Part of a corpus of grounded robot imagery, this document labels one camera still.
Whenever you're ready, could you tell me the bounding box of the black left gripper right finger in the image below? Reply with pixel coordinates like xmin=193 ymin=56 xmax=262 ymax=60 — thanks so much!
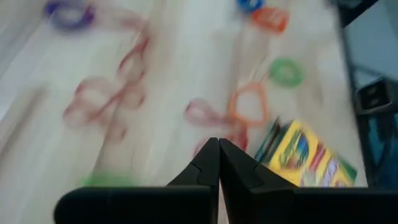
xmin=219 ymin=138 xmax=398 ymax=224

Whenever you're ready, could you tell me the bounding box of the red coil wrist keychain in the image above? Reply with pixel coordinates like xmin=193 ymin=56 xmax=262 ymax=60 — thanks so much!
xmin=251 ymin=7 xmax=289 ymax=34

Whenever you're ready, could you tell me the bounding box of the blue coil wrist keychain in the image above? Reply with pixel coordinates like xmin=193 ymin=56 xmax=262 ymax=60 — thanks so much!
xmin=236 ymin=0 xmax=265 ymax=13

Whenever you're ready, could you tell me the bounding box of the green coil wrist keychain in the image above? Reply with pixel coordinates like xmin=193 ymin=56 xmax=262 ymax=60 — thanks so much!
xmin=269 ymin=58 xmax=305 ymax=88

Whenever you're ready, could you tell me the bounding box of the orange silicone wristband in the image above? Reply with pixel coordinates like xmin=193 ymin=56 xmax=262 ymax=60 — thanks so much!
xmin=228 ymin=82 xmax=270 ymax=127

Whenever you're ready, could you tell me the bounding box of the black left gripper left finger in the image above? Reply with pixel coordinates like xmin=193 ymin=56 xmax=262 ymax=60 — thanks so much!
xmin=54 ymin=137 xmax=220 ymax=224

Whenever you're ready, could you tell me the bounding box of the black table-level camera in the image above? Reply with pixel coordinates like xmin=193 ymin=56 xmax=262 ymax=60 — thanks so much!
xmin=356 ymin=77 xmax=398 ymax=116

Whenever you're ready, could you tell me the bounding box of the yellow green crayon box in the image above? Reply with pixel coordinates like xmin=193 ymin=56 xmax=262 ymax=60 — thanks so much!
xmin=254 ymin=118 xmax=358 ymax=187
xmin=79 ymin=172 xmax=137 ymax=187

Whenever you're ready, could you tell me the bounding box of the red silicone wristband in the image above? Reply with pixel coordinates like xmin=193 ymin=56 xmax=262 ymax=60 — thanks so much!
xmin=63 ymin=76 xmax=146 ymax=128
xmin=116 ymin=30 xmax=150 ymax=85
xmin=185 ymin=98 xmax=249 ymax=153

